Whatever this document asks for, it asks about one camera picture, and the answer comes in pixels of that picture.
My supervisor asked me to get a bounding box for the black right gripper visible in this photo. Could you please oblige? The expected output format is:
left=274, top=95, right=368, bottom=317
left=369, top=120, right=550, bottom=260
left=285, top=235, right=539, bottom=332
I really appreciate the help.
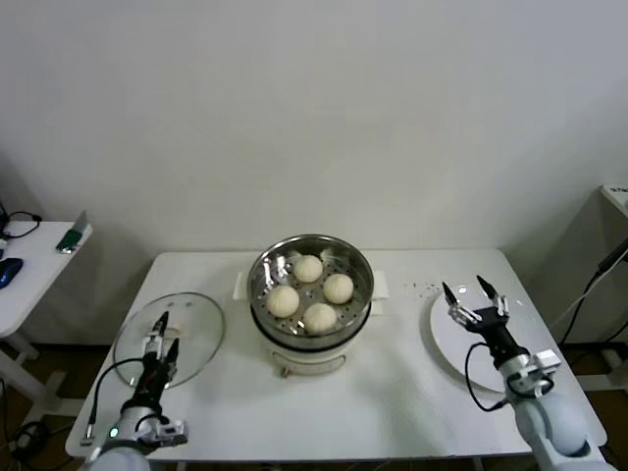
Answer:
left=443, top=275, right=531, bottom=367

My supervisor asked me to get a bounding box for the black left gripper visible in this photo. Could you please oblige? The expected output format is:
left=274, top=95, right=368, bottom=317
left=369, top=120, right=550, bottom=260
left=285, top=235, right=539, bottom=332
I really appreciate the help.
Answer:
left=132, top=310, right=182, bottom=398

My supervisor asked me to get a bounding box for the glass steamer lid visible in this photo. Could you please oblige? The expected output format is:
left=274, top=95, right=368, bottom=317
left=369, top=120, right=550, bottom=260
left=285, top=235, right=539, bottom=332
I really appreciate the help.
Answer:
left=113, top=292, right=227, bottom=391

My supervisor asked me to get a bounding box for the white steamed baozi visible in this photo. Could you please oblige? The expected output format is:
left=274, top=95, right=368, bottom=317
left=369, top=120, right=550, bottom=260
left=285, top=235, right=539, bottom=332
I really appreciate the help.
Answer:
left=302, top=302, right=339, bottom=335
left=293, top=254, right=325, bottom=285
left=267, top=285, right=301, bottom=318
left=322, top=273, right=355, bottom=304

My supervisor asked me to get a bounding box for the steel steamer basket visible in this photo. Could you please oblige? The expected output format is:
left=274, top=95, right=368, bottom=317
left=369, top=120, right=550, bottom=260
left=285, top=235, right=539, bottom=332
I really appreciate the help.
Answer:
left=234, top=235, right=393, bottom=347

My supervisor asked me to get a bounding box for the white round plate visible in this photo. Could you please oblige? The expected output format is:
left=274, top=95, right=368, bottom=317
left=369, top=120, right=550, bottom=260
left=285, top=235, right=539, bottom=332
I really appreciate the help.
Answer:
left=430, top=283, right=556, bottom=394

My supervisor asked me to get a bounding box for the white side table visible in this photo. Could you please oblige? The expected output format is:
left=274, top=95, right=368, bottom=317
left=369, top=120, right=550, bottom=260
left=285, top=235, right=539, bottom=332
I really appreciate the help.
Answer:
left=0, top=219, right=94, bottom=418

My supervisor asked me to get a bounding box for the blue computer mouse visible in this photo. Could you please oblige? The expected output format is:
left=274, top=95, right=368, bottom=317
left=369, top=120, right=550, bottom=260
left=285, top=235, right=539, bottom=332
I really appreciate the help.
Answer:
left=0, top=255, right=26, bottom=289

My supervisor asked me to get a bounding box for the white cabinet with label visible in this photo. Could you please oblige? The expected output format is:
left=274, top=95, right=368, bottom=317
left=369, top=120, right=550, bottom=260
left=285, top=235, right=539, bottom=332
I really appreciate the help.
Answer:
left=601, top=183, right=628, bottom=218

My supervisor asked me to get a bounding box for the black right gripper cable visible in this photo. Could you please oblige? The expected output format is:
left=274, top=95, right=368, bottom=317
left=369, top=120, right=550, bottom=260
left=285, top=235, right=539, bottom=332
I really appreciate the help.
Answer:
left=464, top=341, right=512, bottom=413

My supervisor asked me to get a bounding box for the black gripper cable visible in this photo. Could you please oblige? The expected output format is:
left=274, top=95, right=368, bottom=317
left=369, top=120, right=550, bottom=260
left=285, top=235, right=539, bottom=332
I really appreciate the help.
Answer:
left=464, top=341, right=512, bottom=413
left=79, top=357, right=148, bottom=445

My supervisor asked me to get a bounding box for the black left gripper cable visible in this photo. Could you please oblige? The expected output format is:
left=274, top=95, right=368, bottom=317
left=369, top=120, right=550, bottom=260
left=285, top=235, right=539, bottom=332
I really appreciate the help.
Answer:
left=79, top=357, right=148, bottom=445

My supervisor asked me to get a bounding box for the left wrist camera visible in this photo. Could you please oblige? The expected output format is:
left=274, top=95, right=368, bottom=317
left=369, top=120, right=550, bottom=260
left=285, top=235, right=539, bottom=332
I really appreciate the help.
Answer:
left=155, top=419, right=190, bottom=447

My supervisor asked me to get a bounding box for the white hanging cable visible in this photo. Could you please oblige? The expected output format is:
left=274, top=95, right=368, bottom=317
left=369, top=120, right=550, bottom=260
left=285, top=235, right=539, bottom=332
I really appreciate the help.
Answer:
left=549, top=282, right=598, bottom=330

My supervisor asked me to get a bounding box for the black hanging cable with plug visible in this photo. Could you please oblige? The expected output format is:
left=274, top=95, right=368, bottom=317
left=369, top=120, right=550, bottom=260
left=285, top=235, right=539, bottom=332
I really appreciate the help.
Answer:
left=560, top=242, right=628, bottom=344

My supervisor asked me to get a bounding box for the black floor cable bundle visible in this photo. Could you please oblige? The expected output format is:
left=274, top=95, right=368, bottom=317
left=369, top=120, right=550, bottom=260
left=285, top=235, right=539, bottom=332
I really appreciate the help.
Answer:
left=9, top=416, right=53, bottom=457

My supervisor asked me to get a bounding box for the black desk cable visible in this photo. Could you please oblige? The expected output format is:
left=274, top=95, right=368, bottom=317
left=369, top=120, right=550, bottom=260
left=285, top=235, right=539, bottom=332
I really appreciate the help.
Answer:
left=4, top=209, right=45, bottom=239

